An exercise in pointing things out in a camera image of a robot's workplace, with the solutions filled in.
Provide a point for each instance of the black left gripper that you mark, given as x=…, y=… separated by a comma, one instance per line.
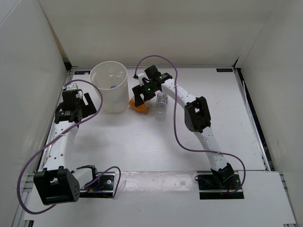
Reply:
x=89, y=109

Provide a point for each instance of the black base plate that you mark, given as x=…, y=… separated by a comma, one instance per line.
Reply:
x=210, y=189
x=104, y=188

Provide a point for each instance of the white plastic bin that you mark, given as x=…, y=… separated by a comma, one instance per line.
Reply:
x=98, y=78

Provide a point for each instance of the black logo sticker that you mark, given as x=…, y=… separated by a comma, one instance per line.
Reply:
x=84, y=72
x=224, y=70

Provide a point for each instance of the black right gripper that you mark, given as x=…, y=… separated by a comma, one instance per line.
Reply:
x=137, y=91

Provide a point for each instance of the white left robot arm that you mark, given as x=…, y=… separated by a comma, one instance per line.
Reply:
x=58, y=182

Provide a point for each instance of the clear crushed plastic bottle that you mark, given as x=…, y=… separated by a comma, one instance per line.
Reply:
x=161, y=106

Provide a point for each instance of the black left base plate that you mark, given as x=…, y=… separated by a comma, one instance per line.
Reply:
x=104, y=188

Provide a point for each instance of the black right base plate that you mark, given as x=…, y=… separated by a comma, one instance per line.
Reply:
x=210, y=189

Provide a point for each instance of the orange juice plastic bottle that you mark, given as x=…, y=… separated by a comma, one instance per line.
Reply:
x=142, y=108

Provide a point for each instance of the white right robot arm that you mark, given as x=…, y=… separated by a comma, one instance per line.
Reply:
x=196, y=116

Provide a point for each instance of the black right logo sticker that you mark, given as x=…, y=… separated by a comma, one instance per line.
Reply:
x=224, y=70

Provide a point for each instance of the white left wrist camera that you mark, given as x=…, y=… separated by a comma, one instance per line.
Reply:
x=71, y=87

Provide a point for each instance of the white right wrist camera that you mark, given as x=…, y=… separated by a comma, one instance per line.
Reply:
x=140, y=77

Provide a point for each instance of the aluminium frame rail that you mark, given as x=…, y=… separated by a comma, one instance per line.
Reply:
x=18, y=218

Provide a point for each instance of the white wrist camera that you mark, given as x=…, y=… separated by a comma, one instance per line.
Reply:
x=71, y=87
x=140, y=77

